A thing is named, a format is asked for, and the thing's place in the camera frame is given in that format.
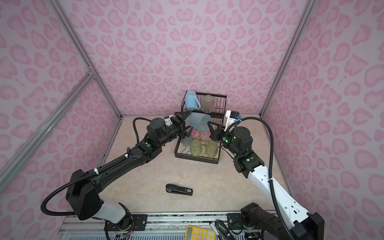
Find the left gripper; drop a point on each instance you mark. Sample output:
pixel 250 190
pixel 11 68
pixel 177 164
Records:
pixel 179 124

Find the black stapler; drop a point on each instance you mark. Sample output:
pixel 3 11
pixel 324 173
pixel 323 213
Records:
pixel 174 189

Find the black wire dish rack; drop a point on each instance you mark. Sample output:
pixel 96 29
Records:
pixel 218 115

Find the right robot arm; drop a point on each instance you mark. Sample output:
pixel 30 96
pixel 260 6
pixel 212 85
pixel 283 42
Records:
pixel 291 221

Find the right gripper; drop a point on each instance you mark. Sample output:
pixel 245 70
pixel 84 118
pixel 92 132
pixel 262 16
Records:
pixel 218 132

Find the teal textured cup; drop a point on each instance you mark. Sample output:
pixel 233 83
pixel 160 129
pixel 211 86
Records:
pixel 187 141
pixel 199 121

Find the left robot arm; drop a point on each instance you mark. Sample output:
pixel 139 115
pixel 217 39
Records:
pixel 83 195

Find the green cup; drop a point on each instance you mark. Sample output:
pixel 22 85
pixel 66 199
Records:
pixel 207 104
pixel 211 149
pixel 196 148

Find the black tool front rail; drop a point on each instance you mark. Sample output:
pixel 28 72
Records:
pixel 223 230

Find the opaque pink plastic cup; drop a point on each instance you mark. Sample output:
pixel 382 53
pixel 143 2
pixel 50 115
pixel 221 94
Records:
pixel 195 133

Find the clear pink plastic cup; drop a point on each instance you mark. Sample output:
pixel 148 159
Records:
pixel 204 136

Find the yellow calculator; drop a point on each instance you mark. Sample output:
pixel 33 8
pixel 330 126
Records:
pixel 196 233

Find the white mug blue handle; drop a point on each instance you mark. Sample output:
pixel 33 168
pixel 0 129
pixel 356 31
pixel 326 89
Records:
pixel 191 101

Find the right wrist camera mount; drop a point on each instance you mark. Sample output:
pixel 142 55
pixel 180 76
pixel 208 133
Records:
pixel 232 117

